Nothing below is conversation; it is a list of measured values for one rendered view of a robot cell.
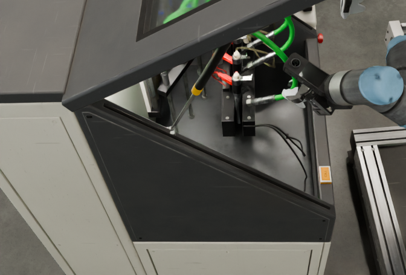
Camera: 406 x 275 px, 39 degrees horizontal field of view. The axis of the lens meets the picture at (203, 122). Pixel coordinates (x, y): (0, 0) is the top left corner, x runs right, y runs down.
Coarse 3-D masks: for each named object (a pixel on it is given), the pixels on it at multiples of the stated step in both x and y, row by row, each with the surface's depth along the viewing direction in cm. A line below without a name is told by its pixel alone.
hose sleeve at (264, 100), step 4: (268, 96) 147; (272, 96) 146; (252, 100) 151; (256, 100) 150; (260, 100) 149; (264, 100) 148; (268, 100) 147; (272, 100) 146; (276, 100) 146; (252, 104) 151; (256, 104) 151
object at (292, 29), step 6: (288, 18) 150; (288, 24) 152; (294, 30) 154; (288, 42) 157; (282, 48) 160; (270, 54) 162; (276, 54) 161; (258, 60) 164; (264, 60) 163; (252, 66) 166
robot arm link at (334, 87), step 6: (342, 72) 121; (336, 78) 121; (330, 84) 122; (336, 84) 120; (330, 90) 122; (336, 90) 120; (330, 96) 123; (336, 96) 121; (342, 96) 125; (336, 102) 123; (342, 102) 121
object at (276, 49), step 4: (256, 32) 130; (256, 36) 130; (260, 36) 130; (264, 36) 130; (264, 40) 130; (268, 40) 130; (268, 44) 131; (272, 44) 131; (272, 48) 131; (276, 48) 131; (276, 52) 132; (280, 52) 132; (280, 56) 132; (284, 56) 132; (284, 60) 133; (164, 72) 157; (292, 80) 138; (296, 80) 137; (292, 84) 139; (296, 84) 138; (292, 88) 140; (276, 96) 146; (280, 96) 144
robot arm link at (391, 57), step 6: (396, 36) 127; (402, 36) 126; (390, 42) 128; (396, 42) 126; (402, 42) 125; (390, 48) 126; (396, 48) 125; (402, 48) 123; (390, 54) 126; (396, 54) 124; (402, 54) 123; (390, 60) 125; (396, 60) 123; (402, 60) 122; (396, 66) 122; (402, 66) 121
